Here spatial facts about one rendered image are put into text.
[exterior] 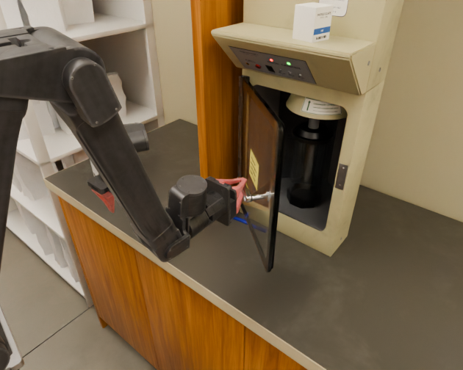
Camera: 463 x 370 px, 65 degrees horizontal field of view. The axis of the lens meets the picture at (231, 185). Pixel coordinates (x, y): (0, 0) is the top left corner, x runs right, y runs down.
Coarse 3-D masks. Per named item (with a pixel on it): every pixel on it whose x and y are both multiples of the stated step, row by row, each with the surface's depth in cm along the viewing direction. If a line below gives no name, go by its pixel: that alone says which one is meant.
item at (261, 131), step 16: (256, 96) 78; (256, 112) 80; (272, 112) 70; (256, 128) 81; (272, 128) 70; (256, 144) 83; (272, 144) 71; (256, 160) 85; (272, 160) 73; (272, 176) 74; (256, 192) 89; (272, 192) 76; (256, 208) 91; (272, 208) 77; (256, 224) 93; (272, 224) 79; (256, 240) 95; (272, 240) 82
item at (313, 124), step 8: (312, 120) 94; (296, 128) 98; (304, 128) 95; (312, 128) 95; (320, 128) 95; (328, 128) 96; (304, 136) 94; (312, 136) 93; (320, 136) 94; (328, 136) 95
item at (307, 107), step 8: (296, 96) 89; (288, 104) 91; (296, 104) 88; (304, 104) 87; (312, 104) 86; (320, 104) 85; (328, 104) 85; (296, 112) 88; (304, 112) 87; (312, 112) 86; (320, 112) 85; (328, 112) 85; (336, 112) 85; (344, 112) 86
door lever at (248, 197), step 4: (240, 176) 85; (244, 188) 81; (244, 192) 80; (248, 192) 80; (264, 192) 81; (244, 196) 79; (248, 196) 78; (252, 196) 79; (256, 196) 79; (260, 196) 79; (264, 196) 79; (244, 200) 79; (248, 200) 79
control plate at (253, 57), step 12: (240, 48) 77; (240, 60) 83; (252, 60) 80; (264, 60) 77; (276, 60) 74; (288, 60) 72; (300, 60) 70; (264, 72) 83; (276, 72) 80; (300, 72) 74
